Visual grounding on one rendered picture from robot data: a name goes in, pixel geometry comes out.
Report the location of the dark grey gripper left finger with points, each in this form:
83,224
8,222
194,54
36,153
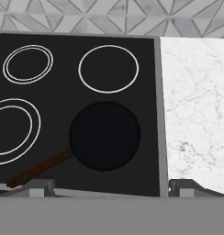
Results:
40,186

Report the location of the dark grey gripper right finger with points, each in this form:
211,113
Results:
184,186

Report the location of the black glass hob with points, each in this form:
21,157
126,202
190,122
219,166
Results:
61,91

